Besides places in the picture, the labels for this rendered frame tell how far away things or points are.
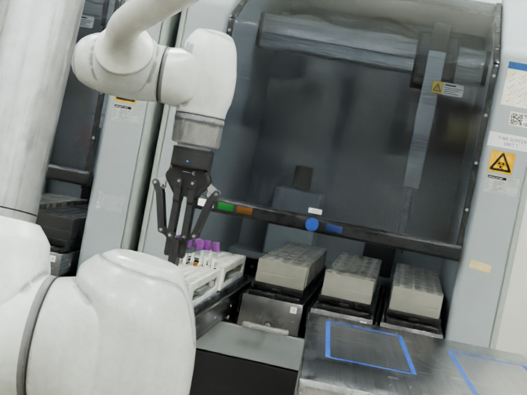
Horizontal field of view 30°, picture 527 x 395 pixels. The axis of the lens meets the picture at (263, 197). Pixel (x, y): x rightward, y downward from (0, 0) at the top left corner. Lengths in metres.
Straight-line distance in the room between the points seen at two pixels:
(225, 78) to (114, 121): 0.61
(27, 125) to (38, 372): 0.29
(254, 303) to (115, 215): 0.40
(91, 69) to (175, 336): 0.74
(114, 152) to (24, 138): 1.10
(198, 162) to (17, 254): 0.64
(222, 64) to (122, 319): 0.73
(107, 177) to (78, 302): 1.18
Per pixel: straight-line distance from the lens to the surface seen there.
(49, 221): 2.34
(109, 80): 1.75
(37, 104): 1.22
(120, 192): 2.30
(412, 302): 2.21
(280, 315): 2.15
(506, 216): 2.22
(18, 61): 1.22
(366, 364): 1.60
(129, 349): 1.13
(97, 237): 2.32
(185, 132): 1.75
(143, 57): 1.73
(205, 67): 1.74
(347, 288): 2.21
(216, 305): 1.96
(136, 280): 1.13
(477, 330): 2.24
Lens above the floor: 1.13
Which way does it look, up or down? 3 degrees down
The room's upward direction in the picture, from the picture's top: 11 degrees clockwise
